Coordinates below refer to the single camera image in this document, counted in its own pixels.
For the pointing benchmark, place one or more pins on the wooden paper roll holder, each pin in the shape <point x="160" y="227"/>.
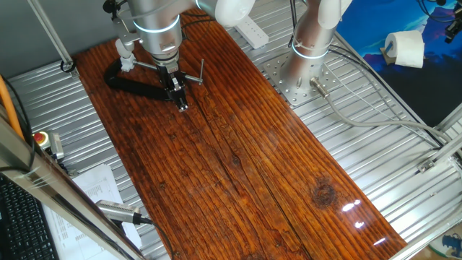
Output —
<point x="387" y="54"/>

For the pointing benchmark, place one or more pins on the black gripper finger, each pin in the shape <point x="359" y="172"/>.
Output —
<point x="180" y="104"/>
<point x="185" y="102"/>

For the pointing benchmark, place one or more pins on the white power strip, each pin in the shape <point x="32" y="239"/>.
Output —
<point x="254" y="36"/>

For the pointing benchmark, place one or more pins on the blue plastic object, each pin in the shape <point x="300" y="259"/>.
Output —
<point x="453" y="245"/>

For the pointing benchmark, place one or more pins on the grey ribbed handheld device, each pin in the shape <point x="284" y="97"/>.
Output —
<point x="115" y="211"/>

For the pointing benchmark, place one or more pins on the white toilet paper roll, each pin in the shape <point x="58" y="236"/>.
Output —
<point x="408" y="48"/>

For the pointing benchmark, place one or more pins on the brown wooden board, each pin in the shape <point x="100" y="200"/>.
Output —
<point x="234" y="162"/>

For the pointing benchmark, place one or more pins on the printed white paper sheets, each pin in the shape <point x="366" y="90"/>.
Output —
<point x="97" y="186"/>

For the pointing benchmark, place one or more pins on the black overhead camera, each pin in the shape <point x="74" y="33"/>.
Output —
<point x="454" y="29"/>

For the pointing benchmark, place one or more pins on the black C-clamp with steel screw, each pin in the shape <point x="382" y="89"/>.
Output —
<point x="133" y="86"/>

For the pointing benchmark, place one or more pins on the red emergency stop button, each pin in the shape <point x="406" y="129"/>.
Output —
<point x="41" y="139"/>

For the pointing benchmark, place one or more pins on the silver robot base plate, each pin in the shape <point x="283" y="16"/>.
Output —
<point x="278" y="70"/>

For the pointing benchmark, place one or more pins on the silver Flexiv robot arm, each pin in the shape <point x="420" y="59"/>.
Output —
<point x="159" y="32"/>

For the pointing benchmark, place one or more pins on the aluminium frame beam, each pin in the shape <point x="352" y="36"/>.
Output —
<point x="54" y="191"/>
<point x="445" y="153"/>

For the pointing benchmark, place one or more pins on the white plug-in lamp socket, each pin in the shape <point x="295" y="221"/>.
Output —
<point x="128" y="63"/>

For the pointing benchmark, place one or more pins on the black foam microphone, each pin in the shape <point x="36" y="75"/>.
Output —
<point x="109" y="6"/>

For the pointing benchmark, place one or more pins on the blue mountain poster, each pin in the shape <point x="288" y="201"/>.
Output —
<point x="415" y="90"/>

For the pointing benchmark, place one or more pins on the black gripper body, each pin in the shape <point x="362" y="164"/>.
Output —
<point x="172" y="85"/>

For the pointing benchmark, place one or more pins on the black computer keyboard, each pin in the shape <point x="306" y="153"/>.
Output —
<point x="21" y="227"/>

